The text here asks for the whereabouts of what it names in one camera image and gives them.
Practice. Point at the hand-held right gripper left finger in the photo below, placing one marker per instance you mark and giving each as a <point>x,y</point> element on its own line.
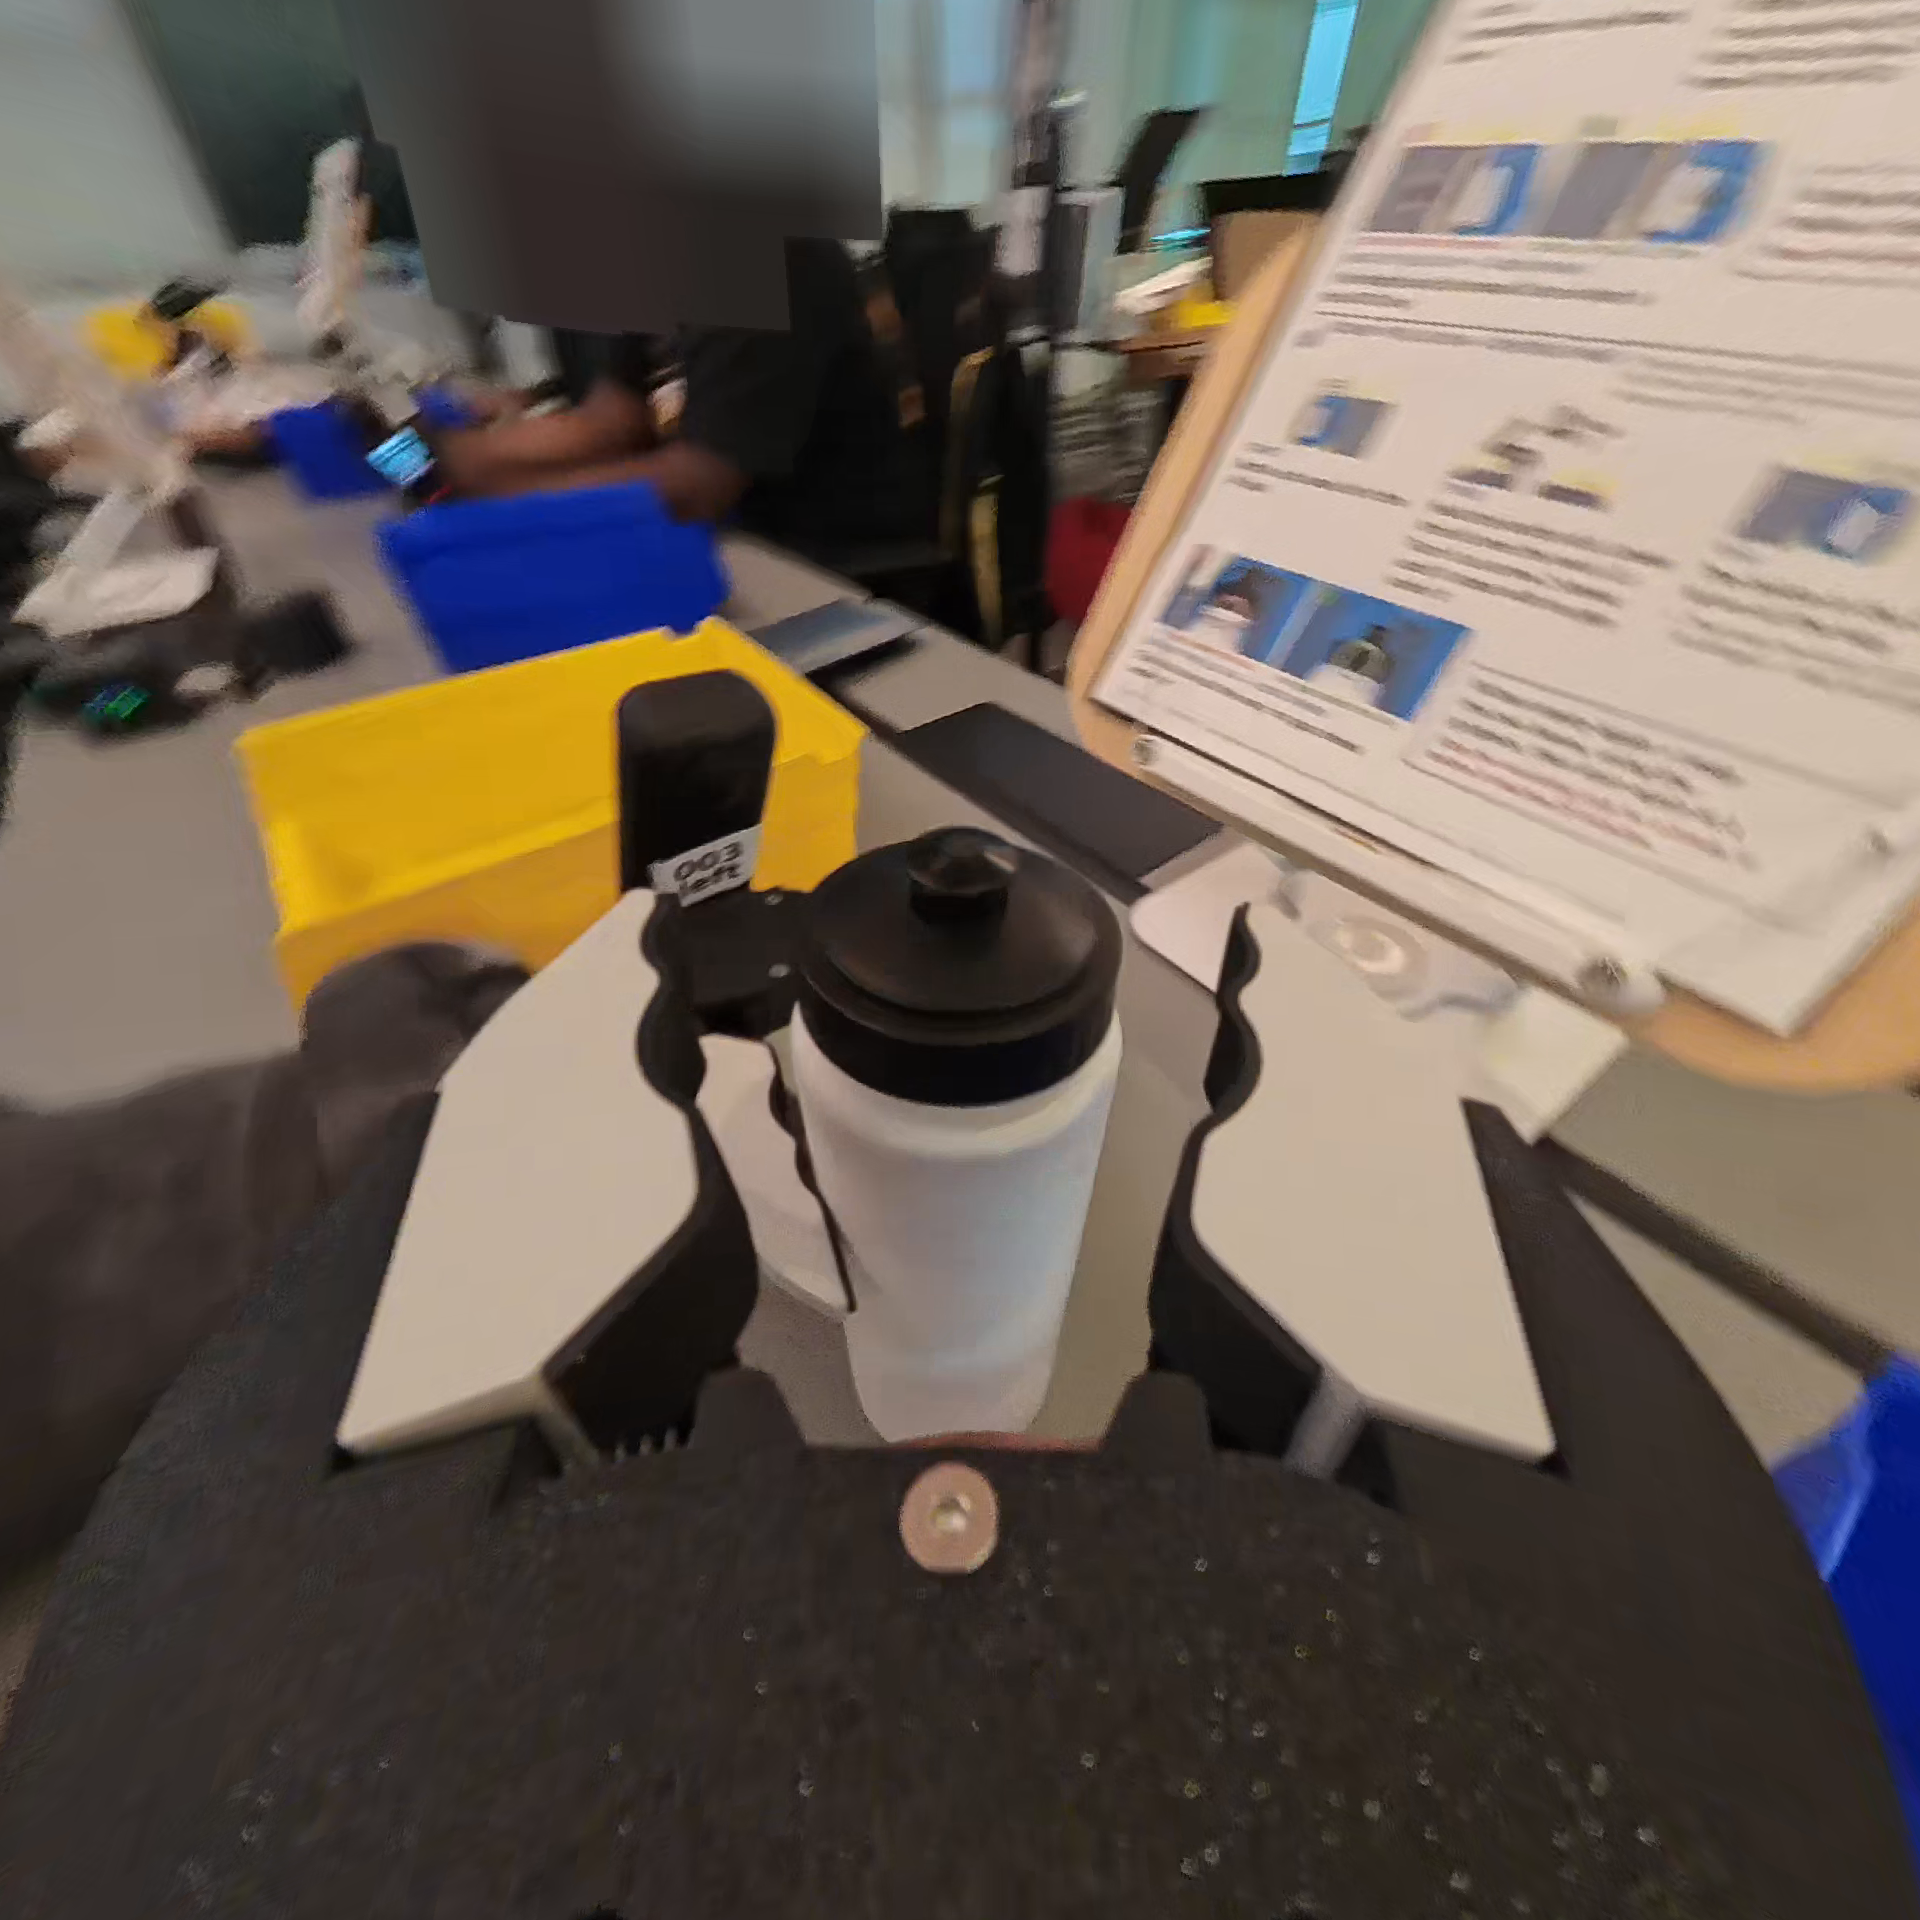
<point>523,1201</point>

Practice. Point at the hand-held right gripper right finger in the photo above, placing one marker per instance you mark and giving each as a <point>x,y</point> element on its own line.
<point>1365,1215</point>

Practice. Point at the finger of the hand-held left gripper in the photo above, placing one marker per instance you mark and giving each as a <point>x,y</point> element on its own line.
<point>757,1154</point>

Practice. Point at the white plastic bottle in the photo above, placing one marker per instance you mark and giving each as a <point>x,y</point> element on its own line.
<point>960,1201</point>

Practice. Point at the yellow plastic bin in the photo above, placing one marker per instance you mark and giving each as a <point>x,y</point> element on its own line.
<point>450,809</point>

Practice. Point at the black bottle lid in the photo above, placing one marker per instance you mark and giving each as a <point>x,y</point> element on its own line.
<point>960,961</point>

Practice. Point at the blue plastic bin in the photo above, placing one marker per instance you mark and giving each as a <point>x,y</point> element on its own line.
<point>1875,1530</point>
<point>555,578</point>
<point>329,450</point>

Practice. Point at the black hanging jacket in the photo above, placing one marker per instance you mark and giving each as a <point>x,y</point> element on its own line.
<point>974,450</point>

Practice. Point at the small black box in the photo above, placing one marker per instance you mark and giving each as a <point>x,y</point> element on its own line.
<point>298,639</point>

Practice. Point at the black charger with green lights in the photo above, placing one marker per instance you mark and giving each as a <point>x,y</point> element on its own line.
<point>112,697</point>

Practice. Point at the background document stand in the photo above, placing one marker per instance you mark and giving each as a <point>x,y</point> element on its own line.
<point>106,495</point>

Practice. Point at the printed instruction sheet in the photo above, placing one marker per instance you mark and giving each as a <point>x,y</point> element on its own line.
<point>1574,525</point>

